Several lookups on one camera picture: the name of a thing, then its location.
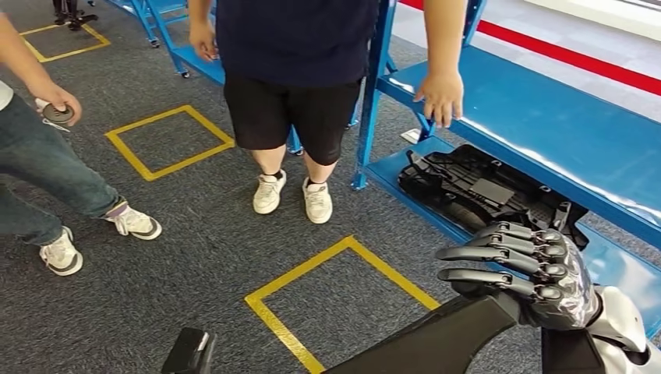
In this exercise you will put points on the person's right hand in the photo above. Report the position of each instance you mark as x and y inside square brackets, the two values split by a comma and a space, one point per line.
[204, 41]

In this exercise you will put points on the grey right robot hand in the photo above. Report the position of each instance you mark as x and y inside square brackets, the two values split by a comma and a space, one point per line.
[568, 294]

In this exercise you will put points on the person's left hand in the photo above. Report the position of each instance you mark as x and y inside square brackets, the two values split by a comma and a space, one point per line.
[444, 98]
[62, 95]

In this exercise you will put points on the round dark handheld device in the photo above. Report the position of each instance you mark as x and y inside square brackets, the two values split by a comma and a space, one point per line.
[57, 114]

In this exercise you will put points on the black plastic frame part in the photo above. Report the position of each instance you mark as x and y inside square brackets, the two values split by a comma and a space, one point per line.
[439, 346]

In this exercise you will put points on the large black plastic car part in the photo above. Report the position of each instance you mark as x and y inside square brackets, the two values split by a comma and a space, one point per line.
[465, 191]

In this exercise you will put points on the blue metal shelf rack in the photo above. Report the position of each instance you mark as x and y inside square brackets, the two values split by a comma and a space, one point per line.
[542, 118]

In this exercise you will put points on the yellow floor tape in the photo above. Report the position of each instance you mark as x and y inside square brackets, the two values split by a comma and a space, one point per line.
[127, 157]
[75, 52]
[281, 333]

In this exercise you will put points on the small white floor plate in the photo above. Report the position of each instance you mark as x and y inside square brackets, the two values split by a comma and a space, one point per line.
[410, 137]

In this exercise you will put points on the person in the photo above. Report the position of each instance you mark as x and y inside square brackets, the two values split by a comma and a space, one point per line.
[41, 155]
[294, 41]

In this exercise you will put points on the black stand base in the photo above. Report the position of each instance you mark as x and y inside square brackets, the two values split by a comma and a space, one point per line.
[72, 18]

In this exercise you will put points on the red floor tape line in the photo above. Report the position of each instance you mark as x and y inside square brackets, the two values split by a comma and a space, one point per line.
[568, 57]

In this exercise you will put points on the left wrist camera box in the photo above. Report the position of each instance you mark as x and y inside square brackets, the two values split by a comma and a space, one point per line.
[188, 353]

